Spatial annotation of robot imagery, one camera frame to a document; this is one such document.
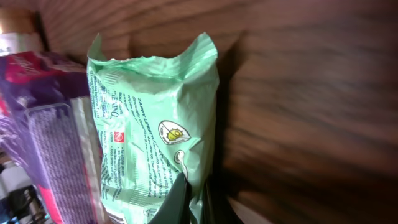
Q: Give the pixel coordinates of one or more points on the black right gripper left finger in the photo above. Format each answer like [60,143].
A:
[175,208]

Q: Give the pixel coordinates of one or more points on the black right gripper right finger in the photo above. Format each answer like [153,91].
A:
[216,207]

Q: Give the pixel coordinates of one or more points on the teal wet wipes pack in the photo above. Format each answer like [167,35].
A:
[155,119]

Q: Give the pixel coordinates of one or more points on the purple sanitary pad pack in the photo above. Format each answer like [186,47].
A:
[50,132]

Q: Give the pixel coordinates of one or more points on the white tube gold cap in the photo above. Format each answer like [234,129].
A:
[18,32]

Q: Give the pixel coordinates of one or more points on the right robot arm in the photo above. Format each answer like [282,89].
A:
[20,203]

